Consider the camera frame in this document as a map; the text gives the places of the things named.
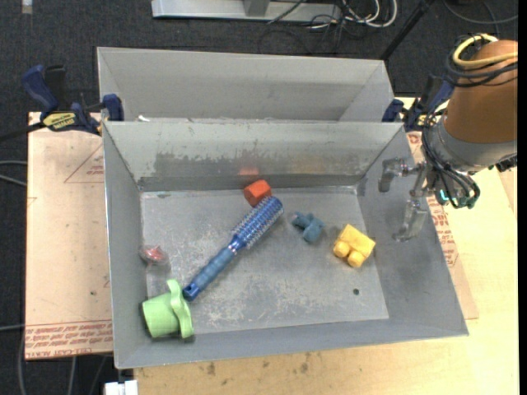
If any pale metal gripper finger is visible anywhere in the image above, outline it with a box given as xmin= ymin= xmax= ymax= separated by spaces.
xmin=378 ymin=157 xmax=413 ymax=193
xmin=392 ymin=199 xmax=429 ymax=244

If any yellow toy building brick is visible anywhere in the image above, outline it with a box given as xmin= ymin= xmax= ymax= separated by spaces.
xmin=332 ymin=224 xmax=377 ymax=269

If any blue toy animal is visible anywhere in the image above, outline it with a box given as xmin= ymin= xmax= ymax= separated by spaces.
xmin=291 ymin=211 xmax=326 ymax=245

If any orange-red small block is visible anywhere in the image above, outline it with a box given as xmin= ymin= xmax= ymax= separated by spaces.
xmin=243 ymin=179 xmax=273 ymax=208

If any blue hairbrush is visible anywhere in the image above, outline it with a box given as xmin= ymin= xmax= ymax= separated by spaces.
xmin=182 ymin=195 xmax=286 ymax=302

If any grey metal bin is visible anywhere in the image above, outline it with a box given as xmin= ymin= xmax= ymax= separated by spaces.
xmin=96 ymin=46 xmax=469 ymax=370

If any clear red spinning top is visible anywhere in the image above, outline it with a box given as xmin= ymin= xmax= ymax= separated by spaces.
xmin=138 ymin=244 xmax=171 ymax=274

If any light green plastic knob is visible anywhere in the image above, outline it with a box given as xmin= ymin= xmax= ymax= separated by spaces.
xmin=141 ymin=278 xmax=196 ymax=341

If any brown cardboard board red print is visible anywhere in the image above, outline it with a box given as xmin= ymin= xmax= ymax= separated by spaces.
xmin=24 ymin=111 xmax=481 ymax=361

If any black cylinder on white bracket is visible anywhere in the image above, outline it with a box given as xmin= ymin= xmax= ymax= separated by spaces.
xmin=489 ymin=154 xmax=518 ymax=173

